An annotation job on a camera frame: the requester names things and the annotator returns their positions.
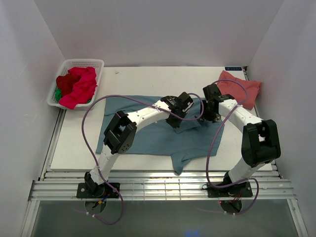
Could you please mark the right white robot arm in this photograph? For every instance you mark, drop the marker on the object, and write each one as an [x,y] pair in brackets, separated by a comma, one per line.
[260,142]

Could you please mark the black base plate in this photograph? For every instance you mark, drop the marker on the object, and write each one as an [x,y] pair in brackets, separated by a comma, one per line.
[83,191]
[242,190]

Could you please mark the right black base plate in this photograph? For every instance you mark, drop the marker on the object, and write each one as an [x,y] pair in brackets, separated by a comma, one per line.
[242,190]

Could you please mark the green garment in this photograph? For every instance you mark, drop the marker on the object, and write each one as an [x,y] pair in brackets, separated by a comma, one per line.
[58,94]

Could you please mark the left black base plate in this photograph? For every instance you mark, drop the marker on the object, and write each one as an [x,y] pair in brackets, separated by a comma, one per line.
[83,191]

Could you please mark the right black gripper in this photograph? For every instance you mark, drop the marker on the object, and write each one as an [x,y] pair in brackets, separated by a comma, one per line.
[215,118]

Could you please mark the dark red t shirt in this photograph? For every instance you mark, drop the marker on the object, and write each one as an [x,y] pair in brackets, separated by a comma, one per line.
[65,83]

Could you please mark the blue table label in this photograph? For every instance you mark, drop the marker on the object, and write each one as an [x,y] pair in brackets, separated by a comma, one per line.
[233,68]

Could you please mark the white plastic basket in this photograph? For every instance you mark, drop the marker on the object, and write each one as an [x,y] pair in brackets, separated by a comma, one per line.
[97,64]

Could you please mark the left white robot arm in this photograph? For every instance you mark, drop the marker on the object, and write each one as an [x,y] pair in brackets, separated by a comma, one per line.
[120,133]

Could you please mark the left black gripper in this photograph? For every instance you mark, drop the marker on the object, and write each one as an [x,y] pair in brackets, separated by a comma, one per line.
[174,124]

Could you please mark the blue t shirt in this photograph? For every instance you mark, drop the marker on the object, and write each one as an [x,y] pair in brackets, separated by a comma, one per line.
[190,141]

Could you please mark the magenta t shirt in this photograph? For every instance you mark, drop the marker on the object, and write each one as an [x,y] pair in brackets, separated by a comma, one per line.
[83,91]

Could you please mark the aluminium rail frame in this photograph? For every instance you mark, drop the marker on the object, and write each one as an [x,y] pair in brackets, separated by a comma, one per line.
[151,178]

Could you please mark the folded salmon t shirt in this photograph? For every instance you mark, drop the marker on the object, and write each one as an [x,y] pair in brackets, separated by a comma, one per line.
[227,87]

